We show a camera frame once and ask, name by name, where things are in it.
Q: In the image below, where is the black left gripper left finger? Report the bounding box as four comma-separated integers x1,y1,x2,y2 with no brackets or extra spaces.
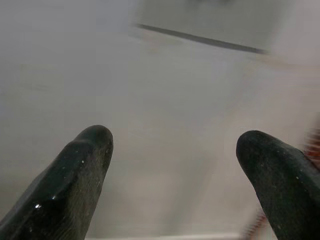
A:
0,124,114,240

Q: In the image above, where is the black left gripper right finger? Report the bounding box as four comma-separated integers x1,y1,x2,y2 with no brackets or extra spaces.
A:
235,129,320,240

